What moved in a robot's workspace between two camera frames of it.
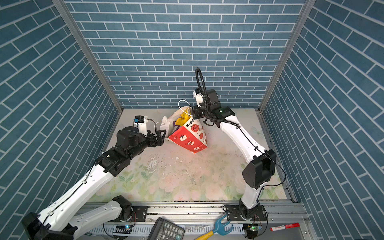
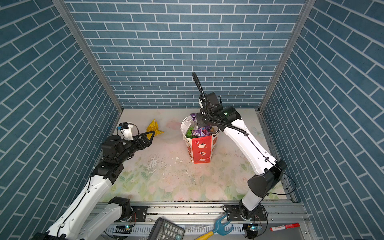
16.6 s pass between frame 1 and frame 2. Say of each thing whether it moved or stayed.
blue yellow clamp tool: stayed
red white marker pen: stayed
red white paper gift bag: moved
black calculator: stayed
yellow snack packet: moved
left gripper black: moved
